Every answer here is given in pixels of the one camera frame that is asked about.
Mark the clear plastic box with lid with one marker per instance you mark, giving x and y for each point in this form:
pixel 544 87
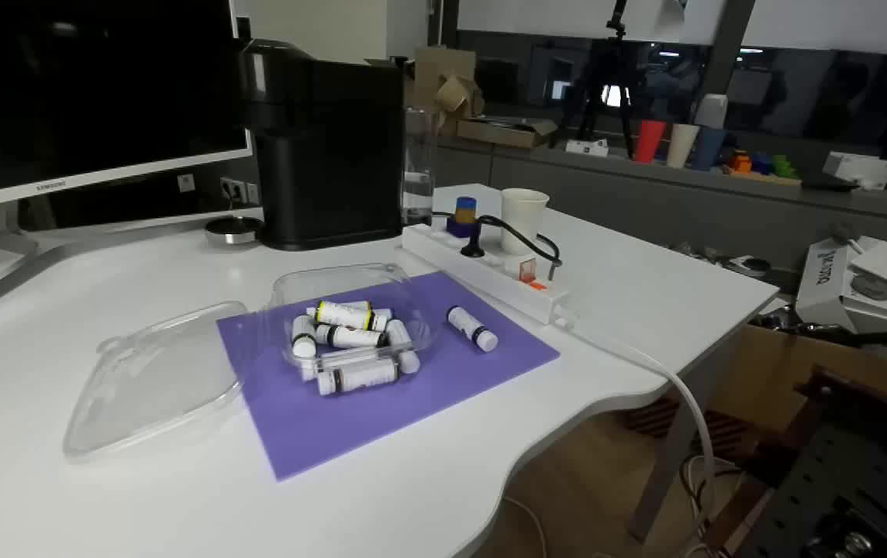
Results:
pixel 179 371

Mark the white tube outside box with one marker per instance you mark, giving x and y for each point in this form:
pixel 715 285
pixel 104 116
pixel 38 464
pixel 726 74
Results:
pixel 471 329

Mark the white cardboard box right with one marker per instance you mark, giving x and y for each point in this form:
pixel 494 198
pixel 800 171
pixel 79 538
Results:
pixel 836 294

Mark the white power strip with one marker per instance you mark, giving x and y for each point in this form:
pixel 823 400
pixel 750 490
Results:
pixel 491 276

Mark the blue and yellow block toy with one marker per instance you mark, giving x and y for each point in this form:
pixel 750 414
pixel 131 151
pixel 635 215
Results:
pixel 464 222

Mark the white tube right side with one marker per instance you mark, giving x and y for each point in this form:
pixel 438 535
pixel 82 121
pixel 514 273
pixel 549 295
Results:
pixel 398 336

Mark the white tube top of pile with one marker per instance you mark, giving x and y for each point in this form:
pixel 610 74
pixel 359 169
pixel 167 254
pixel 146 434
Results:
pixel 351 319

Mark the white paper cup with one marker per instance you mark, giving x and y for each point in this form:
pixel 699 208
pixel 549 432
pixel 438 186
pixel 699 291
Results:
pixel 521 208

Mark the white tube middle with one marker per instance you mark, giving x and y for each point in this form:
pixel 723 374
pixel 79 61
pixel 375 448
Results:
pixel 341 336

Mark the white tube left upright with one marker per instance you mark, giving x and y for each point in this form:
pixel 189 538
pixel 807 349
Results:
pixel 302 339

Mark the black coffee machine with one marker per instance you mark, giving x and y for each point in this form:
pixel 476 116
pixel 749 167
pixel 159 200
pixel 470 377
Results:
pixel 326 147

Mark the purple mat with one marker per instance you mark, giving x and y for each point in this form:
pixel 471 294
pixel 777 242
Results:
pixel 312 410

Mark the red cup on shelf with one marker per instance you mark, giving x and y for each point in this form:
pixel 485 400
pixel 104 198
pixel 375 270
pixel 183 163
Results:
pixel 648 140

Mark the beige cup on shelf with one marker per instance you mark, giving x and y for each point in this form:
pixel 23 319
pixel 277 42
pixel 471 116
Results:
pixel 679 143

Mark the blue cup on shelf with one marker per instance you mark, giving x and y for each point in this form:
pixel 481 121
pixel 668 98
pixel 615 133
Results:
pixel 708 147

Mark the white computer monitor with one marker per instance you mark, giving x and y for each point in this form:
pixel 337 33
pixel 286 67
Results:
pixel 98 90

